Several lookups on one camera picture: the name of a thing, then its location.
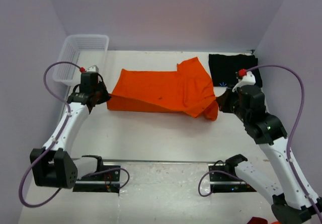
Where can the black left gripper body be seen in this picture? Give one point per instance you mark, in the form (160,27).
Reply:
(100,85)

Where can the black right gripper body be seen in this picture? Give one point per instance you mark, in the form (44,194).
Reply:
(239,110)

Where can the orange t shirt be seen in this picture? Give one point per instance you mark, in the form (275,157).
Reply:
(187,90)

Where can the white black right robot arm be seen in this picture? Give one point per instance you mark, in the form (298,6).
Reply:
(292,200)

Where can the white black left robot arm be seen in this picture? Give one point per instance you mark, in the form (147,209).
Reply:
(52,165)

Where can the folded black t shirt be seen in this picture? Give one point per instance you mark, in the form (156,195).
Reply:
(223,68)

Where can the white plastic mesh basket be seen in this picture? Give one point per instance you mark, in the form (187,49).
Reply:
(84,50)

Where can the dark red cloth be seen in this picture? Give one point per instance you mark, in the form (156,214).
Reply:
(257,220)

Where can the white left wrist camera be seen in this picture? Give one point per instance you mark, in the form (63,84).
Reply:
(92,69)

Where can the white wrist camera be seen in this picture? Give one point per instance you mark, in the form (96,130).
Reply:
(92,69)
(248,79)

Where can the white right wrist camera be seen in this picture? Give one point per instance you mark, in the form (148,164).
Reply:
(248,79)

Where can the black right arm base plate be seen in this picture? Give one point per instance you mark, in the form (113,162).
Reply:
(221,183)

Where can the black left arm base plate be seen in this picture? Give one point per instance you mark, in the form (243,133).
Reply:
(102,183)

